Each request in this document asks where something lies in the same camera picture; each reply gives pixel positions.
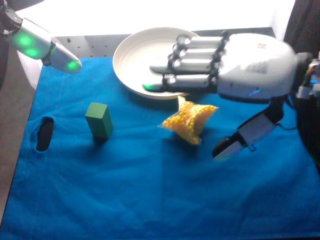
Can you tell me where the blue cloth with hole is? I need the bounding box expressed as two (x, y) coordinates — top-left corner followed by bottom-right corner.
(0, 56), (320, 238)

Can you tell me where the white round plate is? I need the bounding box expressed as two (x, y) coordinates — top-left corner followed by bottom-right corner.
(112, 26), (201, 101)

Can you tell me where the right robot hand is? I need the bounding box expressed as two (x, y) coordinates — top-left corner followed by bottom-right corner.
(142, 29), (299, 161)

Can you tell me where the bag of yellow corn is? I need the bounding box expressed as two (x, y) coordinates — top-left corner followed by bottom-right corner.
(157, 95), (220, 146)

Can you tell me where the green rectangular block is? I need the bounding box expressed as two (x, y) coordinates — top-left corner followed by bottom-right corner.
(84, 101), (114, 142)

